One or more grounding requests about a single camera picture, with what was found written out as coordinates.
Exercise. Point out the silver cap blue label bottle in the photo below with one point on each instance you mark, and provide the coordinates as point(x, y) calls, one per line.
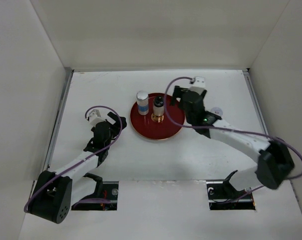
point(142, 102)

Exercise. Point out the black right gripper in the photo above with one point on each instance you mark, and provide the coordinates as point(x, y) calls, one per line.
point(178, 91)

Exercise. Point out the red round tray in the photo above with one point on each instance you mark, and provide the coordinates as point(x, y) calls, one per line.
point(150, 126)

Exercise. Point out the clear spice jar black cap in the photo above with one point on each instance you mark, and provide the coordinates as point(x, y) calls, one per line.
point(158, 109)

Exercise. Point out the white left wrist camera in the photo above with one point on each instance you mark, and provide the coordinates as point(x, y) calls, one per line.
point(94, 117)

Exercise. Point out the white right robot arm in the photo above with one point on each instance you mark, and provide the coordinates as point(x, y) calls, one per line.
point(192, 143)

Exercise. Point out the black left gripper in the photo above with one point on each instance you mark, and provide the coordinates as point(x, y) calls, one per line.
point(116, 129)

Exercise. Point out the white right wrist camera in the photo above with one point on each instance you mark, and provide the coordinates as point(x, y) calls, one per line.
point(197, 84)

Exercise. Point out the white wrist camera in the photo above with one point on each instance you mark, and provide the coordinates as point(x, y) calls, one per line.
point(94, 117)
point(197, 84)

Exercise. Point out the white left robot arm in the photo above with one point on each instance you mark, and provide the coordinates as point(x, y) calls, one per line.
point(58, 192)

